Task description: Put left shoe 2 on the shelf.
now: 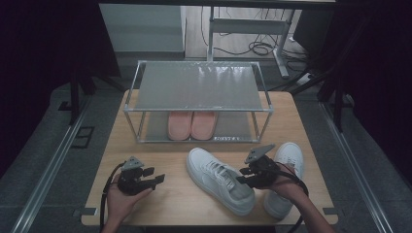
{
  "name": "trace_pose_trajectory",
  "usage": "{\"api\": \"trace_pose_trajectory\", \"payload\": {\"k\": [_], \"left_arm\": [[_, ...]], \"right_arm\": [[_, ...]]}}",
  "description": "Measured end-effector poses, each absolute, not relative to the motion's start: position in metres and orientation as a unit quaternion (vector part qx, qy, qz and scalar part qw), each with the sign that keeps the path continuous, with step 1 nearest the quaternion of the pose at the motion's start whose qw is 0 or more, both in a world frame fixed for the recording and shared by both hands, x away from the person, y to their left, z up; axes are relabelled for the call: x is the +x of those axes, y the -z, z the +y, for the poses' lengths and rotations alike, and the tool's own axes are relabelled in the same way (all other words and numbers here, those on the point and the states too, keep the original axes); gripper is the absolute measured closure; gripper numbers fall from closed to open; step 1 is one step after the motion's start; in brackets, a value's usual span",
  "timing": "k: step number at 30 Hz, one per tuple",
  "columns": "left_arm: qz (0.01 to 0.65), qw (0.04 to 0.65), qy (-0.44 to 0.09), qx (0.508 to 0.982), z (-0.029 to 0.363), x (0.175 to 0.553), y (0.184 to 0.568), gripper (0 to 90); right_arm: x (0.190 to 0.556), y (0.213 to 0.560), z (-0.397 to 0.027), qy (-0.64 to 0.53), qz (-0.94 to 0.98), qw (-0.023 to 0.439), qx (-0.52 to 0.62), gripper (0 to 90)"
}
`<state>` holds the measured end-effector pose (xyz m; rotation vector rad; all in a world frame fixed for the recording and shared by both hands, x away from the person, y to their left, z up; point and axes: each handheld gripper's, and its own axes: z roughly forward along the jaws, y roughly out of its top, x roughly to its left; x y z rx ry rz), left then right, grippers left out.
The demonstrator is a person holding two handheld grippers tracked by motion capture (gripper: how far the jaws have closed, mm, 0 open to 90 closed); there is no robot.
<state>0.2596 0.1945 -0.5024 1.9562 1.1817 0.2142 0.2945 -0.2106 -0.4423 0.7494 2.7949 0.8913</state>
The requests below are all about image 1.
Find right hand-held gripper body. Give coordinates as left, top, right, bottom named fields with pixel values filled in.
left=244, top=144, right=283, bottom=190

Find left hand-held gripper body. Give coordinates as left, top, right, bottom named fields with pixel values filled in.
left=117, top=155, right=152, bottom=196

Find white sneaker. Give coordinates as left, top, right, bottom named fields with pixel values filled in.
left=263, top=141, right=305, bottom=220
left=186, top=147, right=257, bottom=217

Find pink slipper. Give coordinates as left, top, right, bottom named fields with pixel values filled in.
left=189, top=111, right=219, bottom=142
left=167, top=111, right=193, bottom=142

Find metal shoe rack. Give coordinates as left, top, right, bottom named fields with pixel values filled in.
left=122, top=59, right=275, bottom=145

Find person's left hand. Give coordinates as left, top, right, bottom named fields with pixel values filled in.
left=106, top=181, right=154, bottom=224

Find person's right hand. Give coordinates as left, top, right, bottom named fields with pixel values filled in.
left=263, top=163, right=307, bottom=203

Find black metal stand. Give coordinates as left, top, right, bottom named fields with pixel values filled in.
left=57, top=64, right=127, bottom=127
left=268, top=64, right=358, bottom=134

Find white power strip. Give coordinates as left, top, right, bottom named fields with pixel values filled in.
left=295, top=72, right=316, bottom=86

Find white cabinet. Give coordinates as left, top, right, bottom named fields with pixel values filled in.
left=98, top=3, right=188, bottom=54

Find dark box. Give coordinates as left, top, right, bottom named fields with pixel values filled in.
left=292, top=9, right=328, bottom=60

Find dark curtain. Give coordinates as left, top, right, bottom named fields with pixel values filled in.
left=0, top=0, right=121, bottom=178
left=324, top=0, right=412, bottom=187

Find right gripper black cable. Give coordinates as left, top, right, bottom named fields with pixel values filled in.
left=275, top=169, right=310, bottom=233

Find grey floor rail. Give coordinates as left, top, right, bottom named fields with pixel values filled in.
left=319, top=101, right=395, bottom=233
left=9, top=96, right=92, bottom=233

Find black floor cables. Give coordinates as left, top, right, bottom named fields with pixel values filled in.
left=200, top=6, right=309, bottom=62

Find white desk frame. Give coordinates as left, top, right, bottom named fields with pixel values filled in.
left=207, top=6, right=296, bottom=80

